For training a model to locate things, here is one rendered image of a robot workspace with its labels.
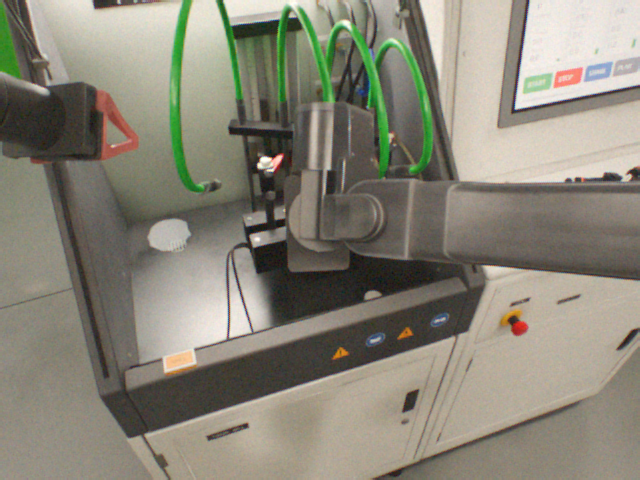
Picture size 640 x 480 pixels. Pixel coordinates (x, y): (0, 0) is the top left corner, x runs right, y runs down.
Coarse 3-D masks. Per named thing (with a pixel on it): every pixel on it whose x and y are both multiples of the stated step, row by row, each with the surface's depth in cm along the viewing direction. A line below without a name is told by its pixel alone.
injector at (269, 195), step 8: (264, 168) 86; (272, 168) 87; (264, 176) 87; (272, 176) 88; (264, 184) 89; (272, 184) 89; (264, 192) 90; (272, 192) 89; (264, 200) 93; (272, 200) 93; (272, 208) 94; (272, 216) 95; (272, 224) 97
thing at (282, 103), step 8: (288, 8) 76; (296, 8) 72; (280, 16) 81; (288, 16) 81; (304, 16) 71; (280, 24) 83; (304, 24) 70; (312, 24) 70; (280, 32) 85; (312, 32) 69; (280, 40) 86; (312, 40) 69; (280, 48) 88; (312, 48) 69; (320, 48) 69; (280, 56) 90; (320, 56) 68; (280, 64) 91; (320, 64) 68; (280, 72) 92; (320, 72) 68; (280, 80) 94; (320, 80) 69; (328, 80) 68; (280, 88) 95; (328, 88) 68; (280, 96) 96; (328, 96) 68; (280, 104) 97; (280, 112) 99; (280, 120) 100
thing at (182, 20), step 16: (192, 0) 64; (224, 16) 83; (176, 32) 61; (176, 48) 61; (176, 64) 61; (176, 80) 61; (240, 80) 95; (176, 96) 61; (240, 96) 98; (176, 112) 61; (176, 128) 61; (176, 144) 62; (176, 160) 63
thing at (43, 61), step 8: (0, 0) 65; (8, 8) 66; (16, 16) 67; (16, 24) 68; (24, 32) 70; (32, 40) 72; (32, 48) 73; (40, 56) 75; (40, 64) 76; (48, 64) 76; (48, 72) 77
